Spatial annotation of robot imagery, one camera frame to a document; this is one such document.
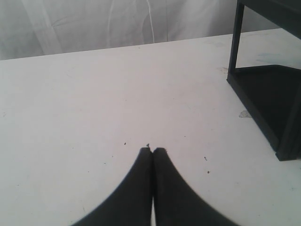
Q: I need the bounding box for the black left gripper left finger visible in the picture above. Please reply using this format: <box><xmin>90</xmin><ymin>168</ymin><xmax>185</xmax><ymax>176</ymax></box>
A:
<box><xmin>74</xmin><ymin>147</ymin><xmax>153</xmax><ymax>226</ymax></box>

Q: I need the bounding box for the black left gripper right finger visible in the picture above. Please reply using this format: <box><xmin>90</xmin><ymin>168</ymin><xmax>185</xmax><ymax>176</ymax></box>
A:
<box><xmin>153</xmin><ymin>148</ymin><xmax>233</xmax><ymax>226</ymax></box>

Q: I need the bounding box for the black metal shelf rack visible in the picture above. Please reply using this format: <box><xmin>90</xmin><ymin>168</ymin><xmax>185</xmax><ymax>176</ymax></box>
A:
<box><xmin>227</xmin><ymin>0</ymin><xmax>301</xmax><ymax>161</ymax></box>

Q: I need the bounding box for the white backdrop curtain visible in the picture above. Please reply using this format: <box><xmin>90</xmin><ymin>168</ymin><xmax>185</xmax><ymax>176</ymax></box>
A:
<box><xmin>0</xmin><ymin>0</ymin><xmax>301</xmax><ymax>61</ymax></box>

